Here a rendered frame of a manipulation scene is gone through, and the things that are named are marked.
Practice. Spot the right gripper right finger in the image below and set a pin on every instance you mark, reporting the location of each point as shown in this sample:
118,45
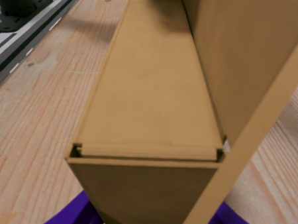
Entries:
226,215

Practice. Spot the grey slotted aluminium rail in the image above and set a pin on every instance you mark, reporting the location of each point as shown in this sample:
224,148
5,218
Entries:
14,46

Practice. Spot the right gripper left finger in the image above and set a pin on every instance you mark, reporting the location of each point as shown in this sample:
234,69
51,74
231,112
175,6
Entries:
79,211

